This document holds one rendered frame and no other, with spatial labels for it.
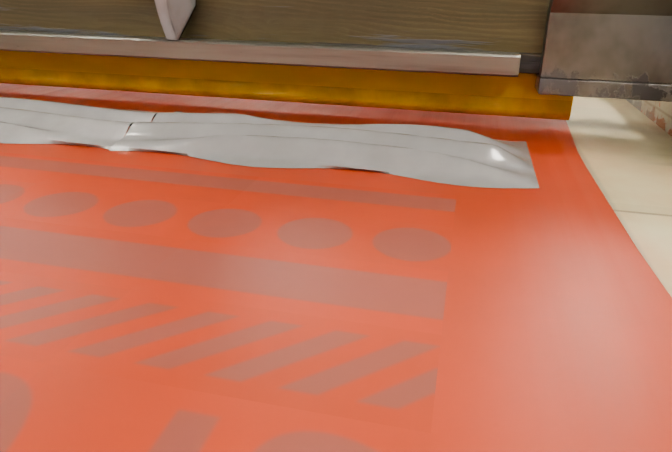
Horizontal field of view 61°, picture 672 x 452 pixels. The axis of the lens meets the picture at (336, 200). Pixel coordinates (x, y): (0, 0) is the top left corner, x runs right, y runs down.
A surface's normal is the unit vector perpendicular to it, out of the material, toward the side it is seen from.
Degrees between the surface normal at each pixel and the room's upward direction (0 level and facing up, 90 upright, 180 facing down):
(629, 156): 0
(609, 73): 90
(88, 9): 90
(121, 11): 90
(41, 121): 34
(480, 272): 0
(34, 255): 0
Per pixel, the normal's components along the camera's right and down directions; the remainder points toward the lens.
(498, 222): 0.02, -0.93
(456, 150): -0.19, -0.63
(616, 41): -0.23, 0.34
